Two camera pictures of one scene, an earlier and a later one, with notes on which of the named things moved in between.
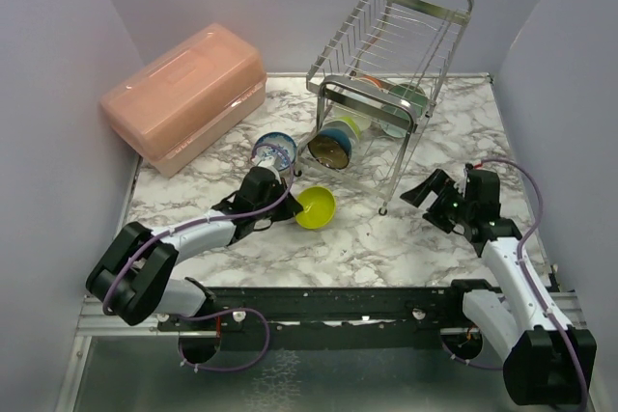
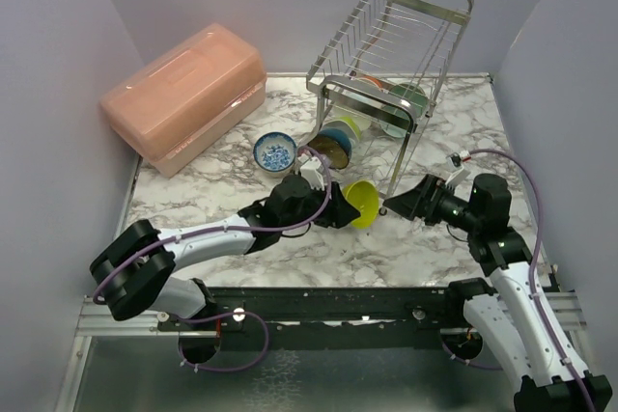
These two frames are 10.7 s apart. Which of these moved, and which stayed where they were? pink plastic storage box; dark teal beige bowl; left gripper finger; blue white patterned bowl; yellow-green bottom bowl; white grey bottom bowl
Moved: yellow-green bottom bowl; left gripper finger
Stayed: dark teal beige bowl; blue white patterned bowl; pink plastic storage box; white grey bottom bowl
